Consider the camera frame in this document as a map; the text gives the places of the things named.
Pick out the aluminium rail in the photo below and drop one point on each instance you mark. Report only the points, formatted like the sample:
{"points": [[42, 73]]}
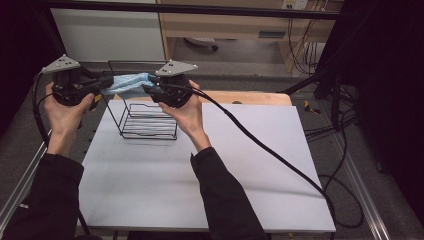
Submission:
{"points": [[363, 193], [20, 186]]}

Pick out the white cabinet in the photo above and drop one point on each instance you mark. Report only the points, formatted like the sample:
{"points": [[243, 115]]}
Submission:
{"points": [[106, 33]]}

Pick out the white wall socket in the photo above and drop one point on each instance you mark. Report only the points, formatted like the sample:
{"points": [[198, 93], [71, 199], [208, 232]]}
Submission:
{"points": [[295, 4]]}

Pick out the black metal stand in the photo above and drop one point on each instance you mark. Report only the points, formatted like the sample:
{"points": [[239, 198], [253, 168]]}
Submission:
{"points": [[335, 86]]}

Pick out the person's right hand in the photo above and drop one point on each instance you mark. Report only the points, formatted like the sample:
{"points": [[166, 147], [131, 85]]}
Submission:
{"points": [[188, 115]]}

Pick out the person's left hand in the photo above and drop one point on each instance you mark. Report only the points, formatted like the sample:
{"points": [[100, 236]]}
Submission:
{"points": [[65, 116]]}

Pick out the black frame bar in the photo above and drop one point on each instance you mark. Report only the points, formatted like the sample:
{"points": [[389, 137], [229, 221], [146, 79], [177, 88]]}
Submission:
{"points": [[200, 10]]}

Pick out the yellow black clamp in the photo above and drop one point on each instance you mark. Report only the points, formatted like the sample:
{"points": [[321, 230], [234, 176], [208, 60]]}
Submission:
{"points": [[311, 107]]}

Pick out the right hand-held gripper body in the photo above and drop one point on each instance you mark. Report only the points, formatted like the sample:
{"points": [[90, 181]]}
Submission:
{"points": [[173, 90]]}

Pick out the dark curtain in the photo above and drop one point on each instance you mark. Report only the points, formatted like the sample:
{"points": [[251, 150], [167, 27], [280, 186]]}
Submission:
{"points": [[390, 83], [20, 50]]}

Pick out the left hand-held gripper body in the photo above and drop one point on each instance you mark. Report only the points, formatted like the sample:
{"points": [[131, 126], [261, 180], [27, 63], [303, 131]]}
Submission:
{"points": [[68, 88]]}

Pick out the chair base with caster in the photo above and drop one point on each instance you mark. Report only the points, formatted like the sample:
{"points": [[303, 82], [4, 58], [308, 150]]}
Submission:
{"points": [[201, 41]]}

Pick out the light wooden desk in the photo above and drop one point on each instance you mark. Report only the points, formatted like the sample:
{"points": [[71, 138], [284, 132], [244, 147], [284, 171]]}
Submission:
{"points": [[233, 26]]}

